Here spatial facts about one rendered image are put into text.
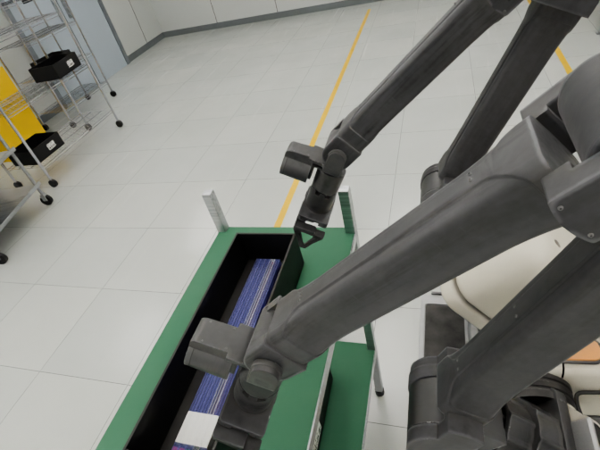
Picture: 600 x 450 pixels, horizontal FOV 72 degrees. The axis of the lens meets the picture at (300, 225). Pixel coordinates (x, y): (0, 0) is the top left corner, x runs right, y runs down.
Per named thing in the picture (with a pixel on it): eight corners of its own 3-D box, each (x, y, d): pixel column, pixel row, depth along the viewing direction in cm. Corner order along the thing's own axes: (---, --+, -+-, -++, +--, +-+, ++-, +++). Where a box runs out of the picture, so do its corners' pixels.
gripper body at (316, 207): (296, 220, 88) (304, 195, 82) (307, 191, 95) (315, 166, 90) (325, 230, 88) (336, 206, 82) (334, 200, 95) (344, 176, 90)
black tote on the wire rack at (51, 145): (37, 164, 398) (29, 152, 389) (15, 166, 407) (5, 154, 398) (64, 143, 426) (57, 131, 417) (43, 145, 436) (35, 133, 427)
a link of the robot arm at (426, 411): (518, 450, 45) (512, 403, 49) (439, 412, 44) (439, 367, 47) (461, 467, 51) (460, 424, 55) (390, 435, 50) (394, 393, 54)
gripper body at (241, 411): (216, 424, 57) (223, 404, 52) (242, 359, 64) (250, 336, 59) (261, 441, 57) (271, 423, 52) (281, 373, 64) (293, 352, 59)
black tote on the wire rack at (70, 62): (60, 79, 419) (52, 65, 410) (36, 83, 426) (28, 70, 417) (81, 64, 448) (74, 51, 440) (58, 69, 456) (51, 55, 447)
